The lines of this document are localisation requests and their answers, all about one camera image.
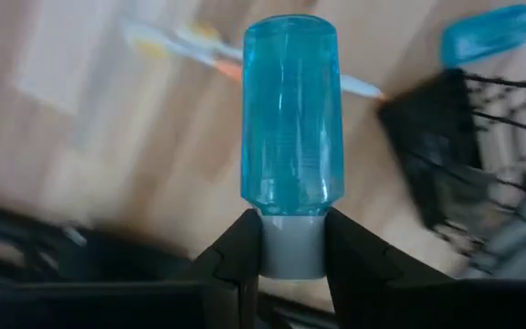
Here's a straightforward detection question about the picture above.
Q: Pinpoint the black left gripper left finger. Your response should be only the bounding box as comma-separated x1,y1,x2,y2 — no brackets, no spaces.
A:
171,207,265,329

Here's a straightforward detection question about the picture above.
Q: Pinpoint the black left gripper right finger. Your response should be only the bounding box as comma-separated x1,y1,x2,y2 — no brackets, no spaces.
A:
323,207,458,329

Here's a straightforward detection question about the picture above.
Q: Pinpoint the orange and white toothbrush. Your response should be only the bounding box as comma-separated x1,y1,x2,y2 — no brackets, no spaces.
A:
120,16,246,69
174,27,387,101

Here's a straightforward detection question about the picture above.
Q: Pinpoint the black mesh caddy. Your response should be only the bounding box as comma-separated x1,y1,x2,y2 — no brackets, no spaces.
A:
375,67,526,281

